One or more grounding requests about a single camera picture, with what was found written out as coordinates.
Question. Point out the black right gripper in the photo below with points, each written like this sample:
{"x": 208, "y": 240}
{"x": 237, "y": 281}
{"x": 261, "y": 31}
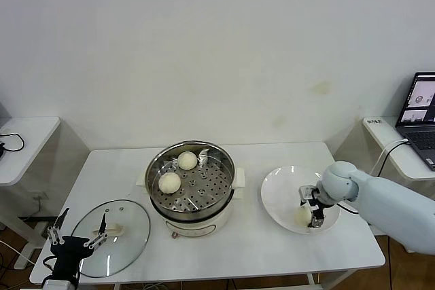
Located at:
{"x": 323, "y": 198}

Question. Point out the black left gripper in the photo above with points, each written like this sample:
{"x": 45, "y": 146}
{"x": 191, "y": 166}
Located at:
{"x": 71, "y": 249}

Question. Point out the white steamed baozi bun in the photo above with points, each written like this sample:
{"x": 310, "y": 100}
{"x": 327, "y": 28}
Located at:
{"x": 187, "y": 160}
{"x": 301, "y": 217}
{"x": 170, "y": 182}

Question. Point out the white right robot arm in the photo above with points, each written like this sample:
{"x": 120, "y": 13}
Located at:
{"x": 391, "y": 201}

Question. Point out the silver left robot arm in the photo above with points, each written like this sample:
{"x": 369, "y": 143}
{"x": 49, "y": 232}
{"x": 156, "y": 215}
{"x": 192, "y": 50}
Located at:
{"x": 59, "y": 285}

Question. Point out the stainless steel steamer pot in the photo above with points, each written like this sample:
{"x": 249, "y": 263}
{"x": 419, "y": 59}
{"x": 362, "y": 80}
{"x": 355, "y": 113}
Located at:
{"x": 204, "y": 198}

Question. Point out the white round plate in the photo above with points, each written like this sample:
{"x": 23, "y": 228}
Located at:
{"x": 278, "y": 195}

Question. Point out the black floor bar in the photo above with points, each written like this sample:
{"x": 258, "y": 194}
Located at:
{"x": 37, "y": 218}

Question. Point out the white side table with laptop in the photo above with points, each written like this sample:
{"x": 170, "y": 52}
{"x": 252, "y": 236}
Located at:
{"x": 401, "y": 164}

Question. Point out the cream electric cooker base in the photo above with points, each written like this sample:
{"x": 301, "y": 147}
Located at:
{"x": 193, "y": 227}

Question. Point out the grey laptop with keyboard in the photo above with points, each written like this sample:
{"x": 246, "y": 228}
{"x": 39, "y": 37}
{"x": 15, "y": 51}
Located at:
{"x": 421, "y": 140}

